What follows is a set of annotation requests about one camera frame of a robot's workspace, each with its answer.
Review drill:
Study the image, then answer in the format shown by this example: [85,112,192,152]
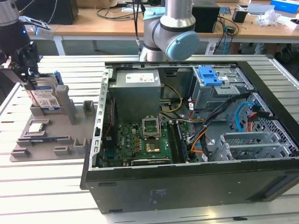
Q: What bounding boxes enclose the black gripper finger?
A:
[22,42,39,91]
[0,57,26,84]

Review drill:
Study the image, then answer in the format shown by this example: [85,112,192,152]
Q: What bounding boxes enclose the hard disk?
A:
[21,71,65,112]

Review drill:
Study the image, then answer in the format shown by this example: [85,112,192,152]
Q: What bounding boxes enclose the metal disk bay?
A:
[214,132,292,161]

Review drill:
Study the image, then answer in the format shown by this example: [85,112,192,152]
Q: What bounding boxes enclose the black computer tower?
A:
[17,0,79,25]

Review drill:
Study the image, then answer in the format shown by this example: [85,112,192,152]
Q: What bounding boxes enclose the silver CPU chip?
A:
[27,122,45,133]

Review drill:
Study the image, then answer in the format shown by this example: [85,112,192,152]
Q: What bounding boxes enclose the grey parts rack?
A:
[9,85,99,163]

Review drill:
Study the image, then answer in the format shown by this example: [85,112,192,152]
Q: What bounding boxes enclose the grey power supply unit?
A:
[109,70,162,124]

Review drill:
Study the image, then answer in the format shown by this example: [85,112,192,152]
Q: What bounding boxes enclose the green motherboard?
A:
[102,121,194,168]

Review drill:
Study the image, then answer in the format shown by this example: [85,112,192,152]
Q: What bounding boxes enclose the metal socket cover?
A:
[142,116,162,140]

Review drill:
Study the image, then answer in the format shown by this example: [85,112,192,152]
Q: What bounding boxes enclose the CPU socket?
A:
[145,141,161,154]

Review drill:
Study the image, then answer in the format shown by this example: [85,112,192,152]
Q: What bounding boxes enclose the black graphics card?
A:
[129,157,173,167]

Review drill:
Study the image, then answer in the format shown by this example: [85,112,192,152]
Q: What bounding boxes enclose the black RAM slot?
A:
[167,123,179,164]

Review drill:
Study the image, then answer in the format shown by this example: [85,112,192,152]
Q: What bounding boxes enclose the RAM stick with blue chips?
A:
[176,122,189,163]

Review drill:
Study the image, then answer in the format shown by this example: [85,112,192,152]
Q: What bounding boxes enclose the blue plastic drive latch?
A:
[198,66,222,86]

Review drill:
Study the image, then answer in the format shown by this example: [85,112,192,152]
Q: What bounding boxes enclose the black box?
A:
[192,3,221,33]

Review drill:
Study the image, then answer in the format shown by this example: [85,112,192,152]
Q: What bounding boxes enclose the metal optical drive cage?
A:
[190,66,254,112]

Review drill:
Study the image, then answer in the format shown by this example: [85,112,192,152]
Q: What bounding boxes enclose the black PC case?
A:
[79,60,299,215]

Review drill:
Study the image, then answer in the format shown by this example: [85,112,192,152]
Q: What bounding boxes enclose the grey flat tray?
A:
[246,4,275,14]

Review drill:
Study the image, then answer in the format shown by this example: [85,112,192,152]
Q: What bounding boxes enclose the crumpled clear plastic bag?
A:
[254,9,285,28]

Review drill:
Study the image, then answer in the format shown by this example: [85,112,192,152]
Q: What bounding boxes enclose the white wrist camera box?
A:
[20,15,54,40]

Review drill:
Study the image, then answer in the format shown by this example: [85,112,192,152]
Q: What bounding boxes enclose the yellow wires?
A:
[160,84,183,115]

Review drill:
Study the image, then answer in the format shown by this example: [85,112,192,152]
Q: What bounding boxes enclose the black cable bundle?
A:
[186,92,252,143]

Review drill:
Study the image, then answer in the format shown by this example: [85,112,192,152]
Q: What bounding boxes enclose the blue wire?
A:
[235,101,255,133]

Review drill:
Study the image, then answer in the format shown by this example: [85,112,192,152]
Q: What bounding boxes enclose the red orange power wire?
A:
[246,112,260,133]

